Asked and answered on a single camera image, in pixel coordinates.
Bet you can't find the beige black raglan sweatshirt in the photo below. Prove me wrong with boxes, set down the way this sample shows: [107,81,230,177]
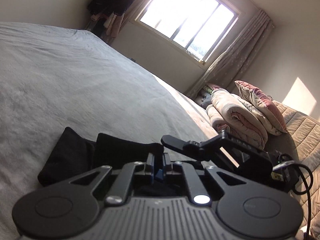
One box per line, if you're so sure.
[37,126,208,198]

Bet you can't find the dark hanging clothes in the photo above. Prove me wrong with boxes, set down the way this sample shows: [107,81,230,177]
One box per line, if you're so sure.
[87,0,134,38]

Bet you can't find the quilted beige headboard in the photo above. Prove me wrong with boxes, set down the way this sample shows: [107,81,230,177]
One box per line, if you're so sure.
[265,101,319,239]

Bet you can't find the folded beige pink comforter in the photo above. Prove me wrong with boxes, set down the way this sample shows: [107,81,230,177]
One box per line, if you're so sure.
[205,89,269,151]

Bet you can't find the beige pink pillow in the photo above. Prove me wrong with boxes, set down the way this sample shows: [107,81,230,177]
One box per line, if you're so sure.
[234,80,287,133]

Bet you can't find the beige curtain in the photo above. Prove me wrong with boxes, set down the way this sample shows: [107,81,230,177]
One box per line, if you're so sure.
[185,9,274,99]

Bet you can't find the window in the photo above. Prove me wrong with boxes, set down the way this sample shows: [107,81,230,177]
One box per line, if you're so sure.
[135,0,240,64]

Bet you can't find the grey bed sheet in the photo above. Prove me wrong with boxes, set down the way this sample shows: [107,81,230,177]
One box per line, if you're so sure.
[1,22,216,239]

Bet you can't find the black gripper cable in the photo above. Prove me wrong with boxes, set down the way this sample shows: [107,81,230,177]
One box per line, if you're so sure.
[277,153,315,240]

